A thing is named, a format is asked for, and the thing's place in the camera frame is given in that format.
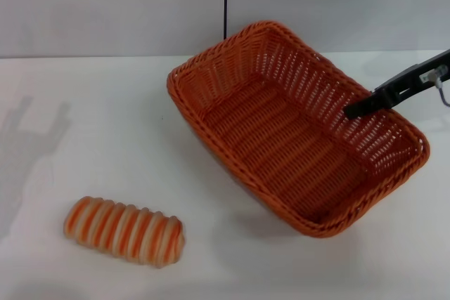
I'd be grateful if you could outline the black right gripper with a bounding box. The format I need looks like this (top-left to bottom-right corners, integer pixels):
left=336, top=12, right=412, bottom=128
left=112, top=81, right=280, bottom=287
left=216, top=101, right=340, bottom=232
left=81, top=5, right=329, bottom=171
left=343, top=48, right=450, bottom=121

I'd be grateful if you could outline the orange woven rectangular basket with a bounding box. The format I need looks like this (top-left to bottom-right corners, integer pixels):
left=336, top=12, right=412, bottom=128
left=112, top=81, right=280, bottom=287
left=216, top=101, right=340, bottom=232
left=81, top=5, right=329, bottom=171
left=166, top=20, right=432, bottom=240

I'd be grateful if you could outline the orange white striped bread roll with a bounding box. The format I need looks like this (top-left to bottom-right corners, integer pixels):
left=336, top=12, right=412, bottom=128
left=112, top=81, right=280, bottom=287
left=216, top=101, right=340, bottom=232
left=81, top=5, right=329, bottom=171
left=63, top=195, right=186, bottom=268

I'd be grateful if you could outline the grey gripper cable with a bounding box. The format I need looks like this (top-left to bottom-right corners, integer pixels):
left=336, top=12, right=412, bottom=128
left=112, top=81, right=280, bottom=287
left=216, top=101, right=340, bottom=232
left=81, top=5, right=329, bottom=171
left=435, top=77, right=450, bottom=107

